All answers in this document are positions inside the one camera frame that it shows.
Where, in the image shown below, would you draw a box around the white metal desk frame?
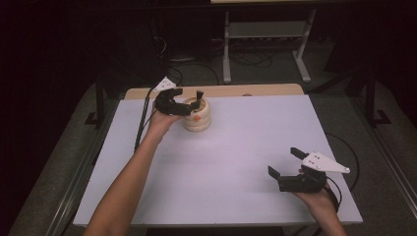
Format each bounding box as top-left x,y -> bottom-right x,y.
221,9 -> 318,85

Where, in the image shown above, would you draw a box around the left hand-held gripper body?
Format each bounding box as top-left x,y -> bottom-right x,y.
151,76 -> 195,117

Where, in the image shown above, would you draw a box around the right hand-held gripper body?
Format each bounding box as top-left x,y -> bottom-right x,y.
277,151 -> 351,194

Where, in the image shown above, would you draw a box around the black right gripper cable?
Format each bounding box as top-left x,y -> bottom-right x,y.
324,132 -> 361,214

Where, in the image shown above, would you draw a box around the person's left hand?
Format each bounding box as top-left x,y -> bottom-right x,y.
147,101 -> 183,136

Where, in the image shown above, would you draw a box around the black floor cables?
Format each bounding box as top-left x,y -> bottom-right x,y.
163,35 -> 275,88

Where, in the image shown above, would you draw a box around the metal floor rail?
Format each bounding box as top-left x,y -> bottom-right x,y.
45,97 -> 120,236
350,96 -> 417,208

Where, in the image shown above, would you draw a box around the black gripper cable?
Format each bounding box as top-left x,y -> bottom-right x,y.
324,132 -> 361,214
133,86 -> 157,153

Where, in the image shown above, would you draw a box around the wooden table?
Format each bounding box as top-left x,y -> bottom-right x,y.
124,83 -> 305,100

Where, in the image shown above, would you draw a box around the black metal stand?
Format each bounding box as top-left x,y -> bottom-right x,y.
364,69 -> 392,128
84,74 -> 106,130

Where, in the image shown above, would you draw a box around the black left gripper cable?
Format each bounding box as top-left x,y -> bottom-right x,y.
133,86 -> 157,153

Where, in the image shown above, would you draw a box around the cream ribbed brush holder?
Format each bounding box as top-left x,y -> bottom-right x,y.
181,96 -> 211,133

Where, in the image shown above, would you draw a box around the white table board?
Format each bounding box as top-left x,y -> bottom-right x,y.
72,94 -> 364,228

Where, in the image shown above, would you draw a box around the person's right hand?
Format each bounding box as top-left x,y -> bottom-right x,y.
292,168 -> 338,217

